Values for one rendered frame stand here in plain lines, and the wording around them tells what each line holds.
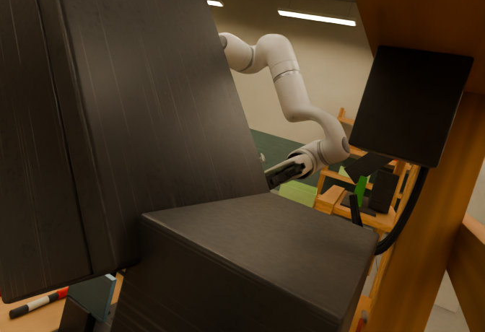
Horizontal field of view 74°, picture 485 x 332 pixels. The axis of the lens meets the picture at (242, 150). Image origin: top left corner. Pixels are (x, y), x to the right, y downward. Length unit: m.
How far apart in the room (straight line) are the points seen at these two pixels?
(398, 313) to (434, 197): 0.23
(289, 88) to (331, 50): 7.04
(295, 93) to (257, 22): 7.72
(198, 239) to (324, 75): 7.66
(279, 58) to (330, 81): 6.81
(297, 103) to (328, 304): 0.79
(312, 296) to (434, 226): 0.48
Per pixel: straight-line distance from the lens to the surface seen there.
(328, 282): 0.27
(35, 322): 0.74
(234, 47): 1.08
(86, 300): 0.65
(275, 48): 1.05
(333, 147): 0.91
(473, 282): 0.52
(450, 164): 0.69
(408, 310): 0.74
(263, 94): 8.11
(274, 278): 0.24
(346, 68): 7.86
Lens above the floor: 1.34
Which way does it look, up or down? 5 degrees down
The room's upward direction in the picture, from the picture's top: 16 degrees clockwise
